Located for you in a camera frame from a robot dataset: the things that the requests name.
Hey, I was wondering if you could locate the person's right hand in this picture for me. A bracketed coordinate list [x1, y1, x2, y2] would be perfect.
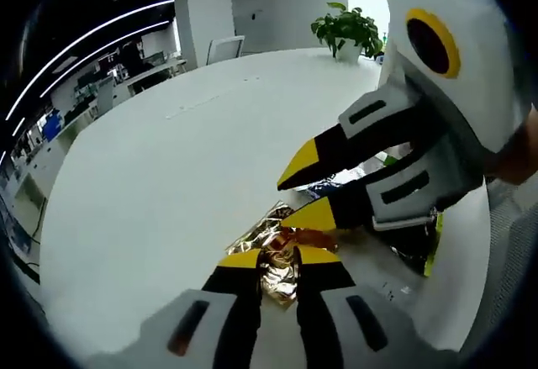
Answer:
[483, 106, 538, 186]

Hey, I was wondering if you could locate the long curved ceiling light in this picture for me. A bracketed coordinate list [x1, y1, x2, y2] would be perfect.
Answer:
[6, 0, 176, 120]

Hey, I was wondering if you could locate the short curved ceiling light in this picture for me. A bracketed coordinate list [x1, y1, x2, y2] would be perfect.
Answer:
[44, 19, 173, 97]

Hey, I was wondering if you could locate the long white office desk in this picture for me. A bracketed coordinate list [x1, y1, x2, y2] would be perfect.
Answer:
[8, 103, 102, 202]

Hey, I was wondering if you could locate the gold foil sachet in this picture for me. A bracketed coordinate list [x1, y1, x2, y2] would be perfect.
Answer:
[226, 200, 340, 311]

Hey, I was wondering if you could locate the blue bin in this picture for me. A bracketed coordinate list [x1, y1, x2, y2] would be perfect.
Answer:
[41, 110, 64, 141]

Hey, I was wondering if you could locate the white desk with wooden legs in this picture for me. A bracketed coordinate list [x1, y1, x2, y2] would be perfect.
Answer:
[125, 57, 188, 92]

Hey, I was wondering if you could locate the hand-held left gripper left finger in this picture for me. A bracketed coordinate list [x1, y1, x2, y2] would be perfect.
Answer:
[138, 249, 264, 369]

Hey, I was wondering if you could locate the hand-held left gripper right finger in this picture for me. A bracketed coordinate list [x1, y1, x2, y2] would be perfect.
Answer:
[293, 245, 421, 369]

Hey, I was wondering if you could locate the white frame chair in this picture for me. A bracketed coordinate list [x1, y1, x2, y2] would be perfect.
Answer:
[205, 34, 246, 66]

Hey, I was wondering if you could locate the black green sachet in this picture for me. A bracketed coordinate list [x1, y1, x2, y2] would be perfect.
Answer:
[293, 166, 445, 278]

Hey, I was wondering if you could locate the green potted plant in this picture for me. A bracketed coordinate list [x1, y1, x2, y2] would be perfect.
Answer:
[309, 1, 384, 64]

